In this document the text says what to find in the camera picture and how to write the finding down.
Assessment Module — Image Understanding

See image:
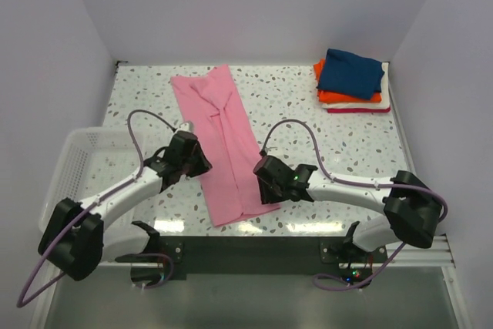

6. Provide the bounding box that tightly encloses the pink t shirt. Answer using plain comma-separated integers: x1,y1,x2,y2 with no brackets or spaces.
170,65,280,227

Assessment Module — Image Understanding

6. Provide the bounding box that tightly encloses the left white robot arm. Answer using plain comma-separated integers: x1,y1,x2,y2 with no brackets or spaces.
38,130,212,281

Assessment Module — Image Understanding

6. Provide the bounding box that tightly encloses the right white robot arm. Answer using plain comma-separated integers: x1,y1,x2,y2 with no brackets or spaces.
253,155,447,262

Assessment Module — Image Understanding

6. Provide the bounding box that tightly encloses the white plastic laundry basket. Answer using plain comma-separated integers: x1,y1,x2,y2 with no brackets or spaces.
39,127,161,237

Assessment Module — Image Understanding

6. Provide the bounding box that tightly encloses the folded orange t shirt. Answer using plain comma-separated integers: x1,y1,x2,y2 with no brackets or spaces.
314,59,382,104

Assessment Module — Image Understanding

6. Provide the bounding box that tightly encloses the folded red t shirt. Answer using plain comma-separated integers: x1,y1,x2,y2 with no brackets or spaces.
327,107,391,114

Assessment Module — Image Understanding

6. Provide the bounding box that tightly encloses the folded blue t shirt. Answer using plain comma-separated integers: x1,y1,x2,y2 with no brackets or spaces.
317,49,384,100

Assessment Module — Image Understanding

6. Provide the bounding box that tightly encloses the folded white t shirt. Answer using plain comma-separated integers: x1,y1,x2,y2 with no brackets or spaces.
321,62,390,109

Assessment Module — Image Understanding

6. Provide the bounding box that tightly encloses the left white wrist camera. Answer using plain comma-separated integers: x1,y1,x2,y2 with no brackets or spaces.
176,121,194,133

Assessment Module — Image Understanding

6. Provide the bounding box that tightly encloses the aluminium frame rail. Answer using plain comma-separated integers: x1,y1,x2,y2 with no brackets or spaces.
48,223,445,280

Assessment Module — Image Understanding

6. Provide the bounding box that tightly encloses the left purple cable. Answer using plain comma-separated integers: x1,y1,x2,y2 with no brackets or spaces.
15,109,186,309

